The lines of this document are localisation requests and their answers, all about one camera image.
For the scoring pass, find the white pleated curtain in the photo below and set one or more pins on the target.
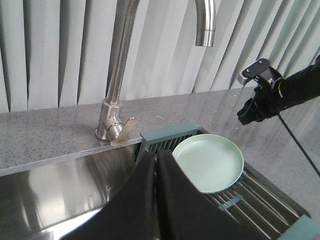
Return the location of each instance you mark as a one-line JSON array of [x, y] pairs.
[[57, 53]]

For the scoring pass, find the stainless steel faucet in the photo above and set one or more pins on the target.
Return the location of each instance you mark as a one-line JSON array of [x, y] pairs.
[[110, 128]]

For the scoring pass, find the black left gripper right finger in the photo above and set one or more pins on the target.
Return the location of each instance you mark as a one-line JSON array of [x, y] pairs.
[[184, 213]]

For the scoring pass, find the roll-up dish drying rack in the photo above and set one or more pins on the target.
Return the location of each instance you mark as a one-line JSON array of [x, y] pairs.
[[175, 140]]

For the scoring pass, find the light green round plate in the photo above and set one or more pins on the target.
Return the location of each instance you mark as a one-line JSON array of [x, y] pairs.
[[211, 162]]

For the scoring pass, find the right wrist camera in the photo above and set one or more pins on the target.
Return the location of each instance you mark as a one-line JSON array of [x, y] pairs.
[[260, 70]]

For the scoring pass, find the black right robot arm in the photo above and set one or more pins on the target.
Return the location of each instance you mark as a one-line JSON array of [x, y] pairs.
[[298, 88]]

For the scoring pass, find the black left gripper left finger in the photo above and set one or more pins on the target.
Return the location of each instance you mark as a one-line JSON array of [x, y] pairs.
[[129, 215]]

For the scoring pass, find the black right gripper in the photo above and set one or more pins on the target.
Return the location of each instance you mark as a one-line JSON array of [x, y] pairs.
[[264, 105]]

